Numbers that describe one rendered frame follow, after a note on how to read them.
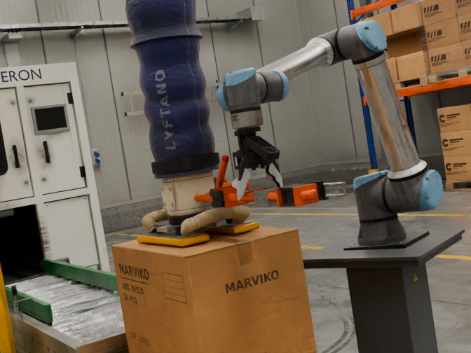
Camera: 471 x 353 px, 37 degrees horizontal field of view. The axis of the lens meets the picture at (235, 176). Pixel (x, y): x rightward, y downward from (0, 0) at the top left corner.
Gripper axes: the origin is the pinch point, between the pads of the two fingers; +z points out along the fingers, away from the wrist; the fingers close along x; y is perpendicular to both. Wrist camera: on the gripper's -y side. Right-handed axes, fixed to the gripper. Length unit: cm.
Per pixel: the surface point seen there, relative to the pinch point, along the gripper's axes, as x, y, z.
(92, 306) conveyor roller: 3, 163, 52
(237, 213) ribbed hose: -2.9, 20.7, 5.6
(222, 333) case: 14.4, 10.1, 37.9
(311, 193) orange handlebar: 1.7, -25.6, -0.9
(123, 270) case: 22, 62, 21
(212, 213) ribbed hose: 5.6, 21.0, 4.2
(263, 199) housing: 5.0, -8.2, -0.1
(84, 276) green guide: -16, 228, 48
